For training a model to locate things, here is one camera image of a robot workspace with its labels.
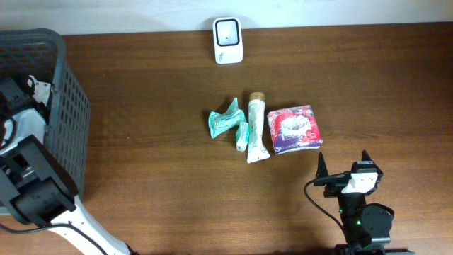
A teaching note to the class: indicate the purple red tissue pack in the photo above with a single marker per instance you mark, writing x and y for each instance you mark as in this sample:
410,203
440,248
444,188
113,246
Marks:
294,129

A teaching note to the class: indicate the white tube with gold cap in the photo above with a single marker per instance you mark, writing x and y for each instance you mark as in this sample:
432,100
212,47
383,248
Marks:
256,118

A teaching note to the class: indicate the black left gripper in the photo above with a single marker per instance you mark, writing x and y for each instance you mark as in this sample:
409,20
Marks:
11,110

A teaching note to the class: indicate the teal toilet tissue pack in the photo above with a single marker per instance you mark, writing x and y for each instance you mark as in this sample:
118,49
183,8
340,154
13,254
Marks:
219,123

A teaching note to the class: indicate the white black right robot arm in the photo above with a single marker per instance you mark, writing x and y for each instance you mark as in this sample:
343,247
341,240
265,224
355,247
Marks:
366,227

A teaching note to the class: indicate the grey plastic mesh basket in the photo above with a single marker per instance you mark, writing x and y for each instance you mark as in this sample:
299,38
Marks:
42,53

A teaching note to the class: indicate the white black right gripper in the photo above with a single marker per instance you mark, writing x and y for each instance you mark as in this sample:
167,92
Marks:
332,190

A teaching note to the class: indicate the small teal tissue packet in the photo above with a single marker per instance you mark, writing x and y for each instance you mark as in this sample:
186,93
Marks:
242,136

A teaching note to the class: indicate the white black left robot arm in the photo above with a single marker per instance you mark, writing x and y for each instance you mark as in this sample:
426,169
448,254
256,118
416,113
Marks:
35,188

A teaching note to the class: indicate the white barcode scanner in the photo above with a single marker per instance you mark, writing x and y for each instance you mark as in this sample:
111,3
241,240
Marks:
228,41

